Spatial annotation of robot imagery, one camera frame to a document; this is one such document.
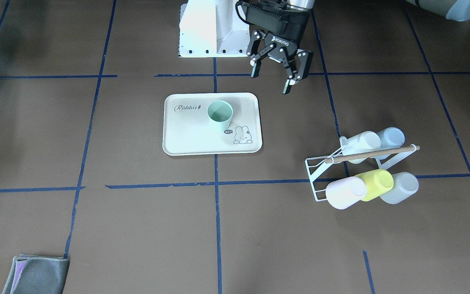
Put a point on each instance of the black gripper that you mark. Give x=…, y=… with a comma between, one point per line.
x=280, y=43

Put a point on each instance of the green cup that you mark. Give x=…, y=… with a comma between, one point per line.
x=220, y=114

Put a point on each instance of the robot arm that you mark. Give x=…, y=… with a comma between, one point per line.
x=354, y=35

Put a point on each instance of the cream rabbit tray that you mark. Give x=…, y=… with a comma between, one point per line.
x=186, y=131

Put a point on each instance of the beige cup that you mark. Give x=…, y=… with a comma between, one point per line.
x=367, y=141

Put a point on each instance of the blue cup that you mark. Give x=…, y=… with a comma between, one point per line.
x=391, y=138

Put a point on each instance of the pink cup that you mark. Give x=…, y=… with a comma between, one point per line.
x=343, y=193

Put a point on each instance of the yellow cup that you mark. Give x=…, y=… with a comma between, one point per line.
x=377, y=182

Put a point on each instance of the grey cup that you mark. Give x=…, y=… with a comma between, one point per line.
x=405, y=185

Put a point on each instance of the grey folded cloth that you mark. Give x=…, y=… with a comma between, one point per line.
x=34, y=274

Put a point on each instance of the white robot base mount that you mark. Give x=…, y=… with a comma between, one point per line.
x=212, y=29

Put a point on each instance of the white wire cup rack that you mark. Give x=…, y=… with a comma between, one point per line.
x=385, y=158

